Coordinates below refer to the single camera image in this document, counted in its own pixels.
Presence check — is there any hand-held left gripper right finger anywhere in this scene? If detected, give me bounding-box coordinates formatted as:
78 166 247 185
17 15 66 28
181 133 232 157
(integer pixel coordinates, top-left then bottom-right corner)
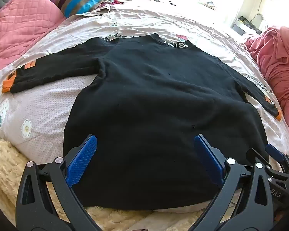
188 134 276 231

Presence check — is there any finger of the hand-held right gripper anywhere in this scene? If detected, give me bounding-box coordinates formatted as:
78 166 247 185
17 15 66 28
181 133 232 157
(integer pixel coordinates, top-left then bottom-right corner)
246 149 274 174
265 144 285 163

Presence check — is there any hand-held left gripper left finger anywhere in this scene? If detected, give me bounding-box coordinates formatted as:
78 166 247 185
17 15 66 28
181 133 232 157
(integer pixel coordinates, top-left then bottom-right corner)
15 134 104 231

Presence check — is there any black sweater with orange cuffs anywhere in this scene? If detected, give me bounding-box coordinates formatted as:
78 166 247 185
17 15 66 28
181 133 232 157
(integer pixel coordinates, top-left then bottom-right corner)
2 33 283 211

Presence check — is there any cream fluffy blanket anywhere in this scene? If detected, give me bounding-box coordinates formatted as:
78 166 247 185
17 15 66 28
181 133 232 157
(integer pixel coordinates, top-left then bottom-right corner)
0 138 208 231

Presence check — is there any crumpled pink blanket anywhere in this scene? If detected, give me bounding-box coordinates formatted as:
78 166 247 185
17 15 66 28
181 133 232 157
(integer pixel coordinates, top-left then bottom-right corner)
244 26 289 137

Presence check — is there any white desk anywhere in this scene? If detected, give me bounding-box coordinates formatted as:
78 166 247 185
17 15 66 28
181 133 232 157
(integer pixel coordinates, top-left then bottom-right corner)
232 16 270 36

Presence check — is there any printed pink bed sheet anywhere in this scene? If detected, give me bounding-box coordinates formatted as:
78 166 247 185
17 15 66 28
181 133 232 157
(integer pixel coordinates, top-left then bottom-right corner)
0 3 289 213

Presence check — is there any pink quilted pillow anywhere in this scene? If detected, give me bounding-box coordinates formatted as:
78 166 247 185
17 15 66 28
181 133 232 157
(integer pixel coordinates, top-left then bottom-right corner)
0 0 66 77

